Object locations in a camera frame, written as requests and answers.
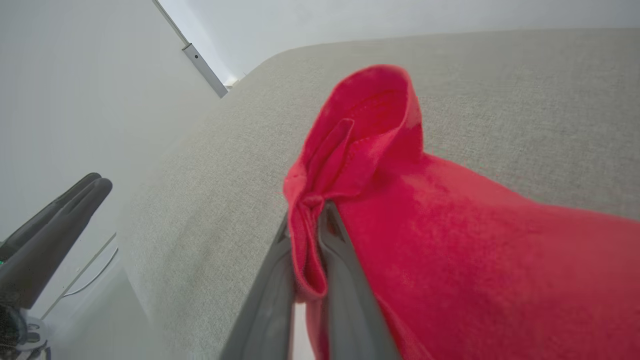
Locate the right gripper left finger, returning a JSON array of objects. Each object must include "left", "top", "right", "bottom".
[{"left": 220, "top": 215, "right": 296, "bottom": 360}]

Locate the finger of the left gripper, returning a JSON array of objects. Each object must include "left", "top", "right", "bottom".
[
  {"left": 0, "top": 177, "right": 113, "bottom": 310},
  {"left": 0, "top": 172, "right": 101, "bottom": 261}
]

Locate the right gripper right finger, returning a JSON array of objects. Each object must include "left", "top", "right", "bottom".
[{"left": 317, "top": 200, "right": 401, "bottom": 360}]

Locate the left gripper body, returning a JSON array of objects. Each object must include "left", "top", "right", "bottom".
[{"left": 0, "top": 305, "right": 51, "bottom": 360}]

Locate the red and white jersey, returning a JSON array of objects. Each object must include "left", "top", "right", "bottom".
[{"left": 283, "top": 64, "right": 640, "bottom": 360}]

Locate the grey fabric sofa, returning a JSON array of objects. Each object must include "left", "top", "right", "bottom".
[{"left": 117, "top": 27, "right": 640, "bottom": 360}]

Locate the white floor cable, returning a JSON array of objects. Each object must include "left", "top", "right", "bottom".
[{"left": 62, "top": 247, "right": 119, "bottom": 298}]

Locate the grey metal wall rail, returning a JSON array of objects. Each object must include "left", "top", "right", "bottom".
[{"left": 151, "top": 0, "right": 229, "bottom": 98}]

